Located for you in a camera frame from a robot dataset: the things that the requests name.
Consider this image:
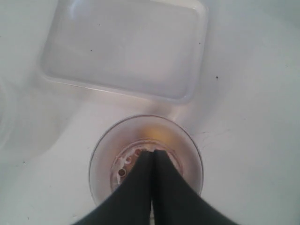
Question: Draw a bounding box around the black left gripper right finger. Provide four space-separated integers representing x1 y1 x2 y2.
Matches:
151 150 236 225

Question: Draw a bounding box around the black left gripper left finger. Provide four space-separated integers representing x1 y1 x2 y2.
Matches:
76 151 153 225

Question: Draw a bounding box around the clear shaker dome lid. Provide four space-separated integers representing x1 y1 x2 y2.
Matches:
89 115 204 205

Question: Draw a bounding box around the white plastic tray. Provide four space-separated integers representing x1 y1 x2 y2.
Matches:
39 0 209 104

